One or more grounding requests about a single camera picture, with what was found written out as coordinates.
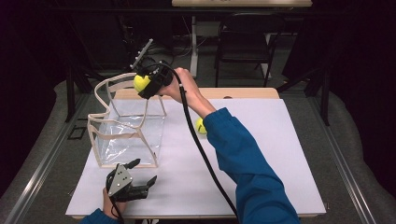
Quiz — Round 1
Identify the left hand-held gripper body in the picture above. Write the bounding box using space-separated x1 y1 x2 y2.
106 163 149 203

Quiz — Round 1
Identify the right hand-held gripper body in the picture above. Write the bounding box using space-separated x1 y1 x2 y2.
129 38 174 94

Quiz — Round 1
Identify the yellow tennis ball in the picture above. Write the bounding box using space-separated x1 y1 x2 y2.
194 117 208 135
133 74 152 93

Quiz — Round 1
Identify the clear plastic bag beige trim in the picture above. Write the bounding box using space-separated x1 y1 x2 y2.
87 72 167 169

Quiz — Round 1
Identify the person's right hand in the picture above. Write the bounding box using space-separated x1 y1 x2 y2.
157 67 202 105

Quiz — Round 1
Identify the person's left hand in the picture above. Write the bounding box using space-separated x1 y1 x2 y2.
102 187 128 219

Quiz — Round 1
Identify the black metal stand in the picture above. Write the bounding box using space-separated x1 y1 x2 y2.
64 18 106 123
276 66 331 127

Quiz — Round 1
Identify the black folding chair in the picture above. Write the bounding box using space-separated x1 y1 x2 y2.
214 12 286 88

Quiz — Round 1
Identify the white-legged background desk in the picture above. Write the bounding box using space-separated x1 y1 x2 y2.
171 0 313 79

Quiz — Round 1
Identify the dark curtain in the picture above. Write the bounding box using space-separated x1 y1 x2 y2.
0 0 68 197
330 0 396 200

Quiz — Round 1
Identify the white table sheet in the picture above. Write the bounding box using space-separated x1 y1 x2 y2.
65 98 327 217

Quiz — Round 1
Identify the tangle of floor cables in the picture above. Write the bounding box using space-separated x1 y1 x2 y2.
148 40 194 68

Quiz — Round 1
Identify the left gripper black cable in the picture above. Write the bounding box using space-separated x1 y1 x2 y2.
106 175 125 224

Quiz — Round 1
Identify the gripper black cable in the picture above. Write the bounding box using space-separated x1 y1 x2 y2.
106 175 125 224
144 62 241 224

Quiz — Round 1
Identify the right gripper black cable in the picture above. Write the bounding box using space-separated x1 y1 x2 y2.
144 62 241 224

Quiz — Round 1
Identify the aluminium floor rail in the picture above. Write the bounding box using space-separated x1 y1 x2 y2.
3 92 92 224
311 96 377 224

